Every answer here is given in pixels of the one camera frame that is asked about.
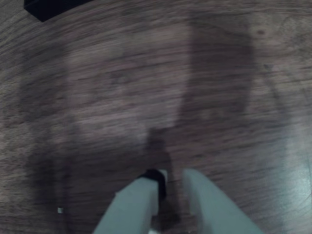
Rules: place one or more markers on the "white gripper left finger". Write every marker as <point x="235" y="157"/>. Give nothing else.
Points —
<point x="131" y="204"/>

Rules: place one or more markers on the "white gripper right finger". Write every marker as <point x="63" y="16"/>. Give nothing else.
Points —
<point x="212" y="207"/>

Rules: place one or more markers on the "black shallow box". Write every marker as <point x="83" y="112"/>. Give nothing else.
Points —
<point x="48" y="8"/>

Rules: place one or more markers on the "small white speck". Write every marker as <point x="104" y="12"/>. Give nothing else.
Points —
<point x="60" y="210"/>

